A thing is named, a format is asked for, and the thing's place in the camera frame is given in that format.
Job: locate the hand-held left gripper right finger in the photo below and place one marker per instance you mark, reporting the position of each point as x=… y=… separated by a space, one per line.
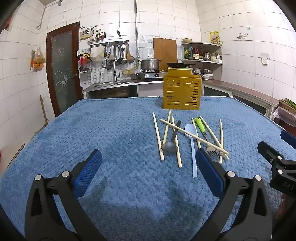
x=208 y=169

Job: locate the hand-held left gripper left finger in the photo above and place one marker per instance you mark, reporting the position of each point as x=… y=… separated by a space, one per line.
x=89 y=171

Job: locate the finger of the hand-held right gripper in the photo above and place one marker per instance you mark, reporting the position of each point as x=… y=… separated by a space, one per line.
x=288 y=139
x=267 y=149

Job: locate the group of wooden chopsticks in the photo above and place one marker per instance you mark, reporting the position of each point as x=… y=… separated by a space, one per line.
x=158 y=136

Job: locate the gold perforated utensil holder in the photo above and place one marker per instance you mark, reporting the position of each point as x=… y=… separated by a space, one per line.
x=182 y=90

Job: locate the person's right hand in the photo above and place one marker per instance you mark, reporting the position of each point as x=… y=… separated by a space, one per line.
x=284 y=206

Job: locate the green vegetables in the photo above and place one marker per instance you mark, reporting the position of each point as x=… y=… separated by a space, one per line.
x=288 y=103

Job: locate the white plastic spoon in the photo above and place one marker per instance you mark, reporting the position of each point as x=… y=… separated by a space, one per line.
x=190 y=130

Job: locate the dark metal spoon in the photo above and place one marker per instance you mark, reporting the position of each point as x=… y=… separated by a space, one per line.
x=169 y=147

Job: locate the blue textured blanket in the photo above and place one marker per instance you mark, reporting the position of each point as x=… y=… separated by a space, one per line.
x=115 y=129

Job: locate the brown kitchen counter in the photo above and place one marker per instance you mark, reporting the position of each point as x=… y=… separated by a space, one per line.
x=242 y=89

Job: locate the wooden plank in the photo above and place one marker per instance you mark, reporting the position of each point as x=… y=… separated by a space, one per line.
x=44 y=111

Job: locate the white glass-door cabinet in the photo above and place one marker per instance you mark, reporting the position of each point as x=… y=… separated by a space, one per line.
x=217 y=92

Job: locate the steel kitchen sink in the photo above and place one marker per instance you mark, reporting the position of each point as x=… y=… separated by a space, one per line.
x=113 y=83

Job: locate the stack of bowls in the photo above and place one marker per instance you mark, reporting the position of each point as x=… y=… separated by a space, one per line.
x=205 y=76

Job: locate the white soap bottle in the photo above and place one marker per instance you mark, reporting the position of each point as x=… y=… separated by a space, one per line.
x=102 y=77

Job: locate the small steel cup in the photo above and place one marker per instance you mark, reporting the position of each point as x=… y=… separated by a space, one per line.
x=134 y=76

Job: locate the steel faucet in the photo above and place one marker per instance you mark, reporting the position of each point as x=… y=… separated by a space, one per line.
x=115 y=69

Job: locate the brown frosted glass door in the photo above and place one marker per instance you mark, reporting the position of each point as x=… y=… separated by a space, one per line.
x=62 y=69

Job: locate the white corner shelf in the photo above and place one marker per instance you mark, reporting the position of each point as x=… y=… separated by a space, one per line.
x=201 y=61

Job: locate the black frying pan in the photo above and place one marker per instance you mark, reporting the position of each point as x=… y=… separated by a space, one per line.
x=177 y=65

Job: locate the steel gas stove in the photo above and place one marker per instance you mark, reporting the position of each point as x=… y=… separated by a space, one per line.
x=152 y=75

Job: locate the steel kettle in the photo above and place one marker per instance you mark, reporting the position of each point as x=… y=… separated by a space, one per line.
x=207 y=56

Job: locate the red and yellow gloves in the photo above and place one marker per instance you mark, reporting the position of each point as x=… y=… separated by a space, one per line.
x=84 y=59

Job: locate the red-capped sauce bottle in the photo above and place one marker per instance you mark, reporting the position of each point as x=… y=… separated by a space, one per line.
x=195 y=52

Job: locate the green bottle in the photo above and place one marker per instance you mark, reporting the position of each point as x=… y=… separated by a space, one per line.
x=186 y=53

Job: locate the white hanging cloth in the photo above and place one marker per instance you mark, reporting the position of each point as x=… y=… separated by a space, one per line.
x=97 y=53

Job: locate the steel cooking pot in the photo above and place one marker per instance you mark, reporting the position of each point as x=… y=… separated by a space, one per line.
x=150 y=64

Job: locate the dark mesh strainer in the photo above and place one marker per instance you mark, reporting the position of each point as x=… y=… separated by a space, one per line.
x=131 y=59

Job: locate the hanging plastic bag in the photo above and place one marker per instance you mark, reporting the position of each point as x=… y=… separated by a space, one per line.
x=38 y=60

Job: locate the wooden spatula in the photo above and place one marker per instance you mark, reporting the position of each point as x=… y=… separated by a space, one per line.
x=127 y=52

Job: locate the wooden cutting board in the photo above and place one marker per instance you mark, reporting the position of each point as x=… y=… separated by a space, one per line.
x=165 y=49

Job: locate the beige bowl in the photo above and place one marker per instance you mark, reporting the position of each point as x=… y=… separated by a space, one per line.
x=186 y=40

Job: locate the steel utensil rack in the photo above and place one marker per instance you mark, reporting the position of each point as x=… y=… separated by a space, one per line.
x=108 y=41

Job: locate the cup of dark chopsticks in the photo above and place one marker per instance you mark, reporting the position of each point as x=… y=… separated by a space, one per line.
x=100 y=37

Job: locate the beige control box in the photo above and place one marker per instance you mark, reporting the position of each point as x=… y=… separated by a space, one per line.
x=84 y=35

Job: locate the white wall socket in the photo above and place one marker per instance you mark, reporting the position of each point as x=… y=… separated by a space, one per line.
x=265 y=58

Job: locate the teapot wall stickers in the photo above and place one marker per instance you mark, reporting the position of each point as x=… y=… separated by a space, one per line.
x=240 y=36

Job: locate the yellow wall poster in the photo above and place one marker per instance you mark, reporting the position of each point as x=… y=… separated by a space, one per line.
x=214 y=37

